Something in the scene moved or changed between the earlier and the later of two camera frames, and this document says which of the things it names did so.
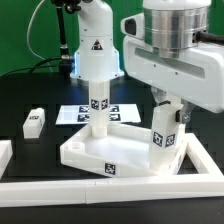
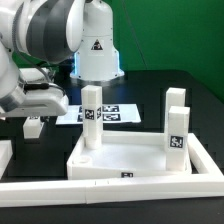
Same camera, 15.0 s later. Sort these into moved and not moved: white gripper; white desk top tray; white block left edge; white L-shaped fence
Moved: white desk top tray; white gripper
Not moved: white block left edge; white L-shaped fence
